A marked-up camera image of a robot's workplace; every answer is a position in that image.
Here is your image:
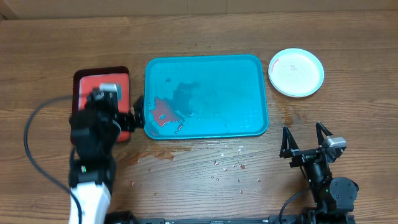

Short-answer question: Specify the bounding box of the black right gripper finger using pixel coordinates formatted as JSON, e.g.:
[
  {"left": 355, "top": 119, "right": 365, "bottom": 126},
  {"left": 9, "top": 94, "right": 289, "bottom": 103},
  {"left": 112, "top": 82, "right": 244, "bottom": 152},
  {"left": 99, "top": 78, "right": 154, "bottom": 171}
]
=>
[
  {"left": 279, "top": 126, "right": 299, "bottom": 157},
  {"left": 315, "top": 122, "right": 333, "bottom": 145}
]

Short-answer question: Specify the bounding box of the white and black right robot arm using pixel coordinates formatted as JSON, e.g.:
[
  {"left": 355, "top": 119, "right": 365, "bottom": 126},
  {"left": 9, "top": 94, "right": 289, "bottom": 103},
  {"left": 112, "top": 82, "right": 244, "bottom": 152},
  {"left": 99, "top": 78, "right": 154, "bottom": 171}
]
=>
[{"left": 277, "top": 122, "right": 359, "bottom": 224}]

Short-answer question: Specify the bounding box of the teal plastic serving tray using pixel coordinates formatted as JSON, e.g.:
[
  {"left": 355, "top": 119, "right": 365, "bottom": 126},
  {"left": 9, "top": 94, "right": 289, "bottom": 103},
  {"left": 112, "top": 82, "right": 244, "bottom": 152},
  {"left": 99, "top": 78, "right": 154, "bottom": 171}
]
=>
[{"left": 144, "top": 54, "right": 269, "bottom": 140}]

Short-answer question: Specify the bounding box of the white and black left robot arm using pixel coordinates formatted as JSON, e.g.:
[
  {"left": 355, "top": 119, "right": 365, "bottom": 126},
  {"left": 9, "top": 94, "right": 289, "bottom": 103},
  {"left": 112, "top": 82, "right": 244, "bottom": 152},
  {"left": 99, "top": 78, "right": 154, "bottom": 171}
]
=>
[{"left": 68, "top": 88, "right": 145, "bottom": 223}]

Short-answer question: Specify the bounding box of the dark brown tray of red water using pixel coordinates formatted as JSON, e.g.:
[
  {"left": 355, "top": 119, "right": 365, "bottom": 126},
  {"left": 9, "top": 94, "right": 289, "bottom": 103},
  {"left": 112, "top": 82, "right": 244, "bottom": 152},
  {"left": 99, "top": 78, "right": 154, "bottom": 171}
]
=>
[{"left": 69, "top": 66, "right": 131, "bottom": 130}]

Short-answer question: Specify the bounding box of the light blue plate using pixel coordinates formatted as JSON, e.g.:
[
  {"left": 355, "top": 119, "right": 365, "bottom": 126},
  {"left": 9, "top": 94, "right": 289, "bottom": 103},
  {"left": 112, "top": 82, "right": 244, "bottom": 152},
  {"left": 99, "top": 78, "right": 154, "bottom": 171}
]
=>
[{"left": 268, "top": 48, "right": 325, "bottom": 98}]

